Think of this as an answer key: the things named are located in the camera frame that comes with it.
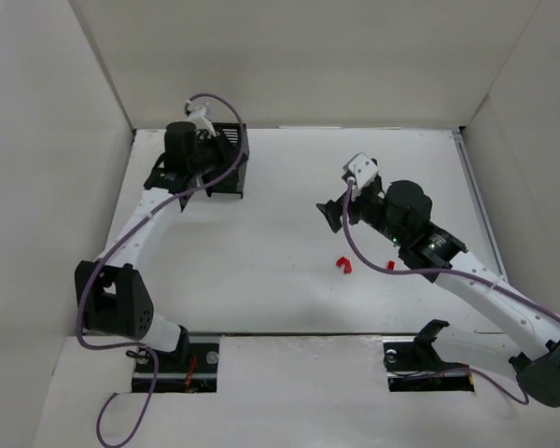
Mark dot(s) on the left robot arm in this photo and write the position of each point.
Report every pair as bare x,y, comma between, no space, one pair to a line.
112,296

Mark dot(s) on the black slatted container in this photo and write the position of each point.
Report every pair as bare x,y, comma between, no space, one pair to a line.
231,141

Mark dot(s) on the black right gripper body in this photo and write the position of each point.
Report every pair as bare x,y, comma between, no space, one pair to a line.
339,211

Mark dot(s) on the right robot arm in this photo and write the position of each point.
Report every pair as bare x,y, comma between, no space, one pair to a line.
402,215

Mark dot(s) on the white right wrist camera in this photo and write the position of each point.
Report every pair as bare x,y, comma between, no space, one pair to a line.
360,172

